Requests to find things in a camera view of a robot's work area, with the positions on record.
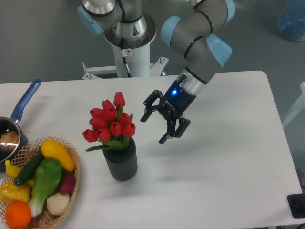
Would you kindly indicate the yellow bell pepper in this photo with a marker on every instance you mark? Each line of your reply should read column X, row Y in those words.
column 10, row 193

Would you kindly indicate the green bok choy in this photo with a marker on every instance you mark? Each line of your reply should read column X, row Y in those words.
column 46, row 179

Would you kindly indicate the purple red onion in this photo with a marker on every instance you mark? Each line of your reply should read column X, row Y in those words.
column 68, row 183

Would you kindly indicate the yellow squash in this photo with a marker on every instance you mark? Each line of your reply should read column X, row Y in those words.
column 54, row 149

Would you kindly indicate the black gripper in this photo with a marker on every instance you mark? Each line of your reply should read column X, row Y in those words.
column 171, row 107

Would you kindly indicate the dark grey ribbed vase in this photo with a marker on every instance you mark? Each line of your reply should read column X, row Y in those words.
column 122, row 164

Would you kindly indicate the red tulip bouquet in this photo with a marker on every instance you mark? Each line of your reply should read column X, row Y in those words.
column 110, row 126

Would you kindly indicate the white frame at right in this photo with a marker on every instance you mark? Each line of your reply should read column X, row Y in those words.
column 295, row 108

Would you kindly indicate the white garlic bulb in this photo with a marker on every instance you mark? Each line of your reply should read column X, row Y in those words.
column 57, row 203

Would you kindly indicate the green cucumber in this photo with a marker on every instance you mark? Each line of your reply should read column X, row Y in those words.
column 28, row 170

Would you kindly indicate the orange fruit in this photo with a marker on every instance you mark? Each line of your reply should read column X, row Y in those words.
column 18, row 215

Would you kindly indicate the brown bread roll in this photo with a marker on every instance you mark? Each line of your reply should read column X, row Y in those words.
column 9, row 141

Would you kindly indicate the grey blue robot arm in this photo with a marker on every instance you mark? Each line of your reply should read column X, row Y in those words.
column 193, row 38

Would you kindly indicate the black device at edge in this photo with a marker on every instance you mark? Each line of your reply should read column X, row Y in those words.
column 297, row 205

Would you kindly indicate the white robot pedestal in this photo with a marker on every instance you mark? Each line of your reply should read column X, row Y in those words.
column 131, row 45

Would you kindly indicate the blue handled saucepan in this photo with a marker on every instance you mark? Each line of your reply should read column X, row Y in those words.
column 12, row 123

